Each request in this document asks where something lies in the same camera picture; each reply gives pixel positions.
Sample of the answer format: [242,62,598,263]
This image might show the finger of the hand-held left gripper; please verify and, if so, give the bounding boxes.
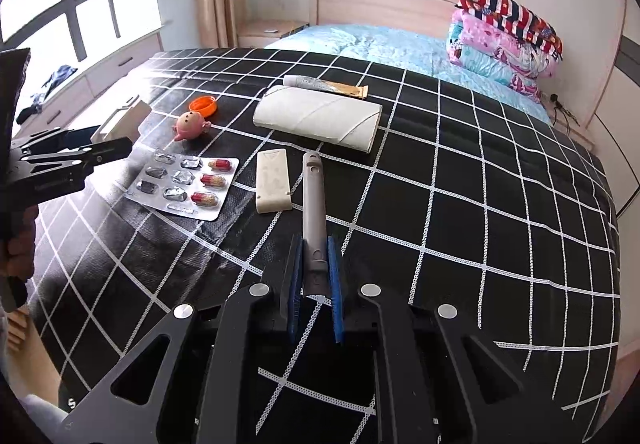
[12,124,103,151]
[4,138,133,199]

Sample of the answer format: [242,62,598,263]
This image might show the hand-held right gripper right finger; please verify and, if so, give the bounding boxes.
[327,235,571,444]

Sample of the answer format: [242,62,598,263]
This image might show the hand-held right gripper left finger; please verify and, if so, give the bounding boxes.
[57,238,306,444]

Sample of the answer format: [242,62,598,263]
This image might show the grey plastic pen handle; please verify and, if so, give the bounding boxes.
[301,151,328,297]

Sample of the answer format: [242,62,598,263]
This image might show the small white box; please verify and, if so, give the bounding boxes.
[90,95,152,145]

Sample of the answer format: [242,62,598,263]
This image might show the white plastic case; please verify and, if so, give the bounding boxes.
[255,148,293,214]

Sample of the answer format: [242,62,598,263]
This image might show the silver pill blister pack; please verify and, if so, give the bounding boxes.
[123,151,241,222]

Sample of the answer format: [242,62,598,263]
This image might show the pink pig toy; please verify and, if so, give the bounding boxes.
[173,112,212,141]

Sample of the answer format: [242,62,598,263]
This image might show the orange bottle cap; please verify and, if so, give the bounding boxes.
[189,95,219,117]

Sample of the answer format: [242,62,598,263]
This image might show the cardboard tube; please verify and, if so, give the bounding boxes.
[252,85,383,154]

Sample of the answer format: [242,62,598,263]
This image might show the white and gold ointment tube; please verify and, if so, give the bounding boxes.
[283,75,369,100]

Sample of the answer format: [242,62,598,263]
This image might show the person's left hand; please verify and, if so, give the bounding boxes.
[6,208,37,281]

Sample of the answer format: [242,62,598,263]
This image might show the dark blue clothes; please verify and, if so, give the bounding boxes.
[17,65,78,122]

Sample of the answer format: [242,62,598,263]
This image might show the wooden window bench drawers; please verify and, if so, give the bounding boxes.
[15,31,166,140]

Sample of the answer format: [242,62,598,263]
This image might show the round table, grid cloth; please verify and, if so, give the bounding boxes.
[27,46,623,444]

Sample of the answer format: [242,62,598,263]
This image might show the person's bare foot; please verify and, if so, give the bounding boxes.
[6,313,32,351]

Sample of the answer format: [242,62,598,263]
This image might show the wooden nightstand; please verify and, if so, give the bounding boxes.
[236,19,310,49]

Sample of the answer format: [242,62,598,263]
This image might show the light blue bed sheet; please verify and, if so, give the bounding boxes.
[262,23,556,125]

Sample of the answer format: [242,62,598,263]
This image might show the folded pink printed blanket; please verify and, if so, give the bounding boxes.
[446,9,557,102]

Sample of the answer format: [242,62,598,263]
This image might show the red striped folded blanket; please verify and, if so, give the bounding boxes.
[454,0,564,61]

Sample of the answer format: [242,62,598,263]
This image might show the light wooden wardrobe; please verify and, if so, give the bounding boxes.
[590,0,640,215]

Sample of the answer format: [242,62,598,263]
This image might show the black cable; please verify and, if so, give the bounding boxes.
[547,93,581,127]

